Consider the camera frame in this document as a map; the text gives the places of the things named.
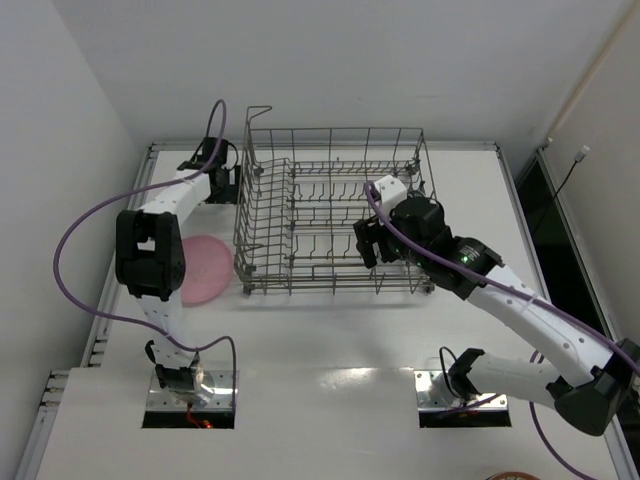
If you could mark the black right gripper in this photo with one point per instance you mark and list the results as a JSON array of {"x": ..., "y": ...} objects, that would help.
[{"x": 371, "y": 235}]

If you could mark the pink round plate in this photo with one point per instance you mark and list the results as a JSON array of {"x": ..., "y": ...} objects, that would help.
[{"x": 209, "y": 269}]

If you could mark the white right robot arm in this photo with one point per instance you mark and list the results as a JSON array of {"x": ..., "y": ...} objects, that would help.
[{"x": 585, "y": 378}]

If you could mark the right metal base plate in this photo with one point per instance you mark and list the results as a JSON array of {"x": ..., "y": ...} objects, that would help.
[{"x": 433, "y": 396}]

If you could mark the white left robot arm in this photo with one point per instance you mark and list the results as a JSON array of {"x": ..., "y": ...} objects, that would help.
[{"x": 150, "y": 261}]

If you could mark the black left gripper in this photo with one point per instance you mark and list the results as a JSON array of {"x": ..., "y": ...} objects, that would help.
[{"x": 220, "y": 181}]

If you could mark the brown round object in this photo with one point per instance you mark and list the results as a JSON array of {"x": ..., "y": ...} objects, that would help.
[{"x": 512, "y": 475}]

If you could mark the beige wall conduit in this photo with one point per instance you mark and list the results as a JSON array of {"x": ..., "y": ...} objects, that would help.
[{"x": 590, "y": 72}]

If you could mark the grey wire dish rack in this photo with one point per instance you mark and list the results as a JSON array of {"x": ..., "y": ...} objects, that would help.
[{"x": 301, "y": 191}]

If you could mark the metal base plate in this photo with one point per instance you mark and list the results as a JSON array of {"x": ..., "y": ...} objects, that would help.
[
  {"x": 433, "y": 396},
  {"x": 213, "y": 395}
]

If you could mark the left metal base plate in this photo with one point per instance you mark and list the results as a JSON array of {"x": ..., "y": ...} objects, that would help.
[{"x": 213, "y": 395}]

